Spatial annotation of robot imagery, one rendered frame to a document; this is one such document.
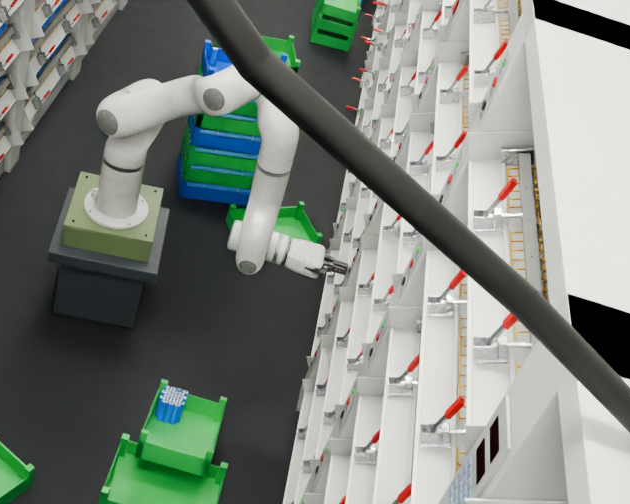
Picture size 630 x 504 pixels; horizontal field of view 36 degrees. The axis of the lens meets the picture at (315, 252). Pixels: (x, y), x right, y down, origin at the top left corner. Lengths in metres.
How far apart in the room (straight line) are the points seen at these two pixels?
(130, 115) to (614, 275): 1.83
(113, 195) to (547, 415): 2.09
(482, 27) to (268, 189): 0.78
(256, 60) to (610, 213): 0.56
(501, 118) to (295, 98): 0.93
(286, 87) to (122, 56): 3.80
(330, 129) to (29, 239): 2.77
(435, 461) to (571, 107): 0.49
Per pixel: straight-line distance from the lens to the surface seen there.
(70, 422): 2.82
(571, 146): 1.15
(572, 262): 0.96
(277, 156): 2.41
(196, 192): 3.62
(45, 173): 3.62
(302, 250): 2.62
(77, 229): 2.86
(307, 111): 0.61
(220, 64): 3.52
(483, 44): 1.91
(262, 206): 2.50
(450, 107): 2.06
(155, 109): 2.58
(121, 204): 2.85
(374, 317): 2.06
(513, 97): 1.49
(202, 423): 2.86
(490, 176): 1.50
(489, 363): 1.18
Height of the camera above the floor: 2.21
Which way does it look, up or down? 38 degrees down
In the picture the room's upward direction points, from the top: 20 degrees clockwise
